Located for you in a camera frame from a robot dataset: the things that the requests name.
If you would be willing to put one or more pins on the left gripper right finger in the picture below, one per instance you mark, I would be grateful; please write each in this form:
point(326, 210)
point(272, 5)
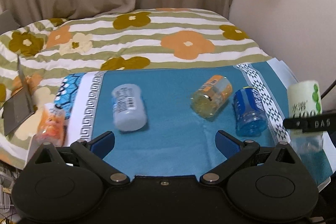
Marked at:
point(262, 182)

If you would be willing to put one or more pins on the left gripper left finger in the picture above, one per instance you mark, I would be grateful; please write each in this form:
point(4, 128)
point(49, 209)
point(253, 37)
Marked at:
point(69, 182)

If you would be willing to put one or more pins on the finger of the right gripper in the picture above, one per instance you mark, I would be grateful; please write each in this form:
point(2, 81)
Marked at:
point(318, 123)

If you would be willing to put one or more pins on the green dotted white cup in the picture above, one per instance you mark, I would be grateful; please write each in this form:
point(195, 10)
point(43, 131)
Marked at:
point(304, 100)

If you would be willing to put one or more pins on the blue transparent cup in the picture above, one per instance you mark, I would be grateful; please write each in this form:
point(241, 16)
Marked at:
point(251, 120)

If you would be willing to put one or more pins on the pale grey plastic cup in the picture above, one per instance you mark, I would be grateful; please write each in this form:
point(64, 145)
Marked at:
point(129, 112)

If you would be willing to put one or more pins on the orange labelled clear cup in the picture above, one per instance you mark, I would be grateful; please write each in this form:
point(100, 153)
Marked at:
point(211, 96)

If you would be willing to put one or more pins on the white paper sheet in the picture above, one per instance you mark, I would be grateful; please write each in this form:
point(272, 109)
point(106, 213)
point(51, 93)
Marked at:
point(283, 72)

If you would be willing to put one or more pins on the dark grey flat box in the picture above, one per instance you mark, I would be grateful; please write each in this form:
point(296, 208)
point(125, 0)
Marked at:
point(19, 107)

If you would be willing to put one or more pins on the teal patterned cloth mat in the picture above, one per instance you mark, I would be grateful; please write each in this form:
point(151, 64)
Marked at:
point(175, 141)

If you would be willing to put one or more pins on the floral striped bed blanket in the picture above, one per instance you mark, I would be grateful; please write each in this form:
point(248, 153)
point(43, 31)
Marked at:
point(48, 50)

